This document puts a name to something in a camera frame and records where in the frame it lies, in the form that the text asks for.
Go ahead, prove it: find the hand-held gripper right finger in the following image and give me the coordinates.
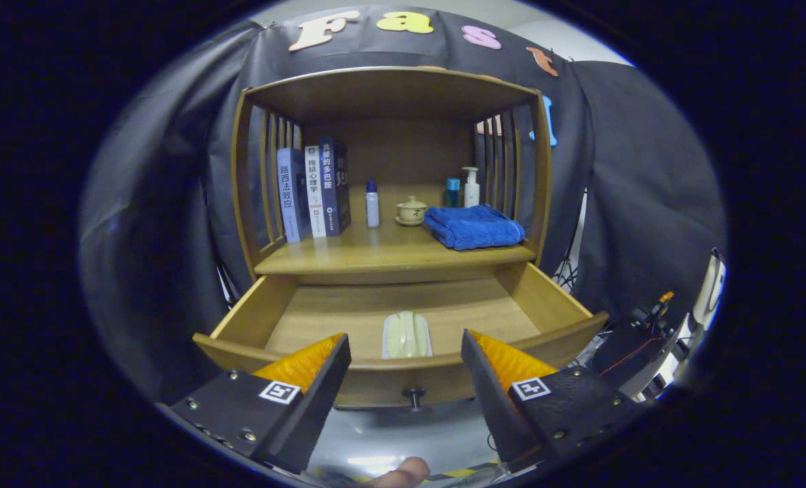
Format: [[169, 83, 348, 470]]
[[461, 329, 637, 473]]

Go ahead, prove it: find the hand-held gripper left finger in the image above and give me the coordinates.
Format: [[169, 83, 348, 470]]
[[155, 333, 352, 475]]

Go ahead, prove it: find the wooden drawer with black knob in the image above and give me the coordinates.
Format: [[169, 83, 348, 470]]
[[193, 261, 609, 412]]

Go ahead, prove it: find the wooden countertop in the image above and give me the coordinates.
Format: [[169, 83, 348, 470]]
[[254, 203, 538, 275]]

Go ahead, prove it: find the wooden cabinet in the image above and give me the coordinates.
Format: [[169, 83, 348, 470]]
[[230, 66, 554, 285]]

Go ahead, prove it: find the black light stand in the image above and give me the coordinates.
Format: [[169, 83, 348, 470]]
[[553, 190, 590, 292], [216, 264, 241, 309]]

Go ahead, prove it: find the black equipment with orange parts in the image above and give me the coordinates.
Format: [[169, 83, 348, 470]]
[[592, 291, 688, 401]]

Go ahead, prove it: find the folded blue towel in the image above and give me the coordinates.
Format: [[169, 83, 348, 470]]
[[423, 205, 527, 251]]

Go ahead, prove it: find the beige lidded tea cup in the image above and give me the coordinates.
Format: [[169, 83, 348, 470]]
[[395, 196, 428, 227]]

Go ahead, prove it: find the light blue book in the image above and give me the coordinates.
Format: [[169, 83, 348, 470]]
[[277, 147, 312, 243]]

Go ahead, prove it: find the white book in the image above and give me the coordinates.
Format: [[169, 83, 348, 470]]
[[304, 144, 327, 239]]

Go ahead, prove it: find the dark navy book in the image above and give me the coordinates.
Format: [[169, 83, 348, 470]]
[[319, 138, 351, 237]]

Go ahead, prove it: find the white device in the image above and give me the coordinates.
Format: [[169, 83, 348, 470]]
[[687, 251, 727, 333]]

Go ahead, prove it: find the black backdrop cloth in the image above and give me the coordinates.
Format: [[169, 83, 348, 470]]
[[77, 5, 727, 401]]

